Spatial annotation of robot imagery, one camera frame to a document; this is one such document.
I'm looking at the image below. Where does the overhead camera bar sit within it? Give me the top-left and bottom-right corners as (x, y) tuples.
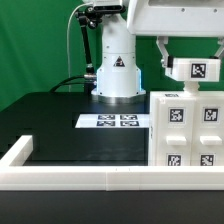
(87, 5), (126, 14)

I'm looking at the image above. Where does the white cabinet top block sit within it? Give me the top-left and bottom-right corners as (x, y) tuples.
(165, 58), (221, 82)

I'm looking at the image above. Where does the black cable bundle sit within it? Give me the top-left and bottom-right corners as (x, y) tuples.
(49, 75), (98, 93)

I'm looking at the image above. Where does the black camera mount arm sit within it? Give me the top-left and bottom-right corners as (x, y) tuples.
(75, 6), (101, 75)

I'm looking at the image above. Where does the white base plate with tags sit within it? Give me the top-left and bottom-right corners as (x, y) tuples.
(75, 114), (150, 128)

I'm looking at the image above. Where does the white cabinet body box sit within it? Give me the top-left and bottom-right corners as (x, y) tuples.
(148, 91), (224, 166)

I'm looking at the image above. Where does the white cable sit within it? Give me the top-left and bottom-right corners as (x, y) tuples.
(66, 3), (86, 92)

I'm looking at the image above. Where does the white U-shaped border frame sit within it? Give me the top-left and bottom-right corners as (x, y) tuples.
(0, 135), (224, 191)

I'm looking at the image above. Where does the white cabinet door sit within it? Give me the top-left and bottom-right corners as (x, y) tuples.
(191, 97), (224, 166)
(156, 98), (194, 166)

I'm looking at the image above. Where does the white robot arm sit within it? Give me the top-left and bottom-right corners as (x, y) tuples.
(82, 0), (224, 103)

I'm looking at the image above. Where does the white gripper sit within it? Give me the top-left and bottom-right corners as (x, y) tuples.
(127, 0), (224, 77)

